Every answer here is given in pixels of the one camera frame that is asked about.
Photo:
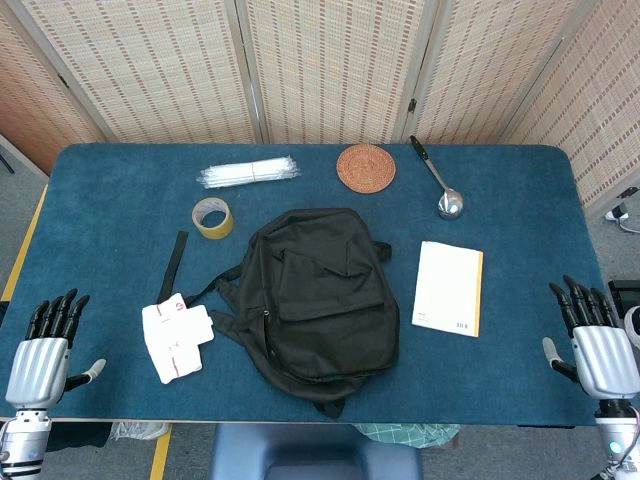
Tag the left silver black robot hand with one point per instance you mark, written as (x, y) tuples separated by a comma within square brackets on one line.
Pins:
[(40, 370)]

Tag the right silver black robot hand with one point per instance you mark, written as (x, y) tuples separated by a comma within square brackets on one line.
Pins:
[(605, 360)]

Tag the white book yellow spine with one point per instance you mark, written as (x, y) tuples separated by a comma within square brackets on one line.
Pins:
[(445, 290)]

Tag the black fabric backpack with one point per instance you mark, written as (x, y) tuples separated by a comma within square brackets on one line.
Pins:
[(325, 325)]

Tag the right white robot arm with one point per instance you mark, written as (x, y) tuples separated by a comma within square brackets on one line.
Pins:
[(620, 435)]

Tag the black box on floor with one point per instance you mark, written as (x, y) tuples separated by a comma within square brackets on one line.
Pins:
[(622, 295)]

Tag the white plastic bag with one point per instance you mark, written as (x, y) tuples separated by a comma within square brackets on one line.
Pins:
[(135, 430)]

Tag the small black floor object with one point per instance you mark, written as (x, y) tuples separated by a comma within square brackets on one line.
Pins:
[(629, 192)]

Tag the green checked cloth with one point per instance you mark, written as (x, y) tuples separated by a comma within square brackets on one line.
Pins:
[(410, 435)]

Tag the yellow packing tape roll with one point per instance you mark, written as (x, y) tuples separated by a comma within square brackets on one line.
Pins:
[(220, 231)]

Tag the blue padded chair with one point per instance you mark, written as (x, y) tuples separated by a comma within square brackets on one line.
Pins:
[(315, 450)]

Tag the bundle of clear straws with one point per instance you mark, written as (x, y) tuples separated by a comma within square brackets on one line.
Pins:
[(250, 172)]

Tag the black screen hinge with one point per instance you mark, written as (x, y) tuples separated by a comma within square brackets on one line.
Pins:
[(63, 80), (412, 106)]

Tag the round woven rattan coaster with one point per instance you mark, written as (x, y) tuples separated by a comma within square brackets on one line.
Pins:
[(366, 168)]

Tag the bamboo folding screen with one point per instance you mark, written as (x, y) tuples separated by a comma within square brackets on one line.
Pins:
[(325, 65)]

